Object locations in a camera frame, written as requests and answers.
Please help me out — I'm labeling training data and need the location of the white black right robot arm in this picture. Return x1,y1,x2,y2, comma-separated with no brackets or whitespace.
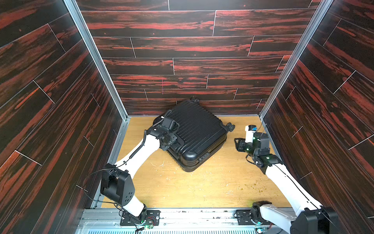
234,125,339,234

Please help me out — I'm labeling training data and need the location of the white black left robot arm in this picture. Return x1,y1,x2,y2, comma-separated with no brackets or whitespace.
100,116,180,224

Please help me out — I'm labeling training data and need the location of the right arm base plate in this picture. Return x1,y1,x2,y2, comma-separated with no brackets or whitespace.
234,209,263,226

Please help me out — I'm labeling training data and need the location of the black hard-shell suitcase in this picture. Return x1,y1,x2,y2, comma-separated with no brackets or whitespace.
153,97,235,173

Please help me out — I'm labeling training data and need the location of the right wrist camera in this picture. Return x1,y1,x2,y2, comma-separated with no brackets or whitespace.
245,125,257,143

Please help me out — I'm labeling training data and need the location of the aluminium right corner post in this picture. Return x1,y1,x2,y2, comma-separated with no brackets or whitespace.
259,0,333,121

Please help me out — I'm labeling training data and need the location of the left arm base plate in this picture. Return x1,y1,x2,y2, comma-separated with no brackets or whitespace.
120,210,161,228

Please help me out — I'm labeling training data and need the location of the aluminium front frame rail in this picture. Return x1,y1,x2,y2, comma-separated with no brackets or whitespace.
74,207,296,234

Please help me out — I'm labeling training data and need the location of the aluminium left floor rail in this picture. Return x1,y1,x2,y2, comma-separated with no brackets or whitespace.
90,117,131,209

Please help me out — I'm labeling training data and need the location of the aluminium corner post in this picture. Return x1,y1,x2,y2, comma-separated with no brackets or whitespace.
63,0,128,121
259,0,333,121

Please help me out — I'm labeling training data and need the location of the aluminium left corner post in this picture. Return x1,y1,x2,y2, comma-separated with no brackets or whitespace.
63,0,128,121

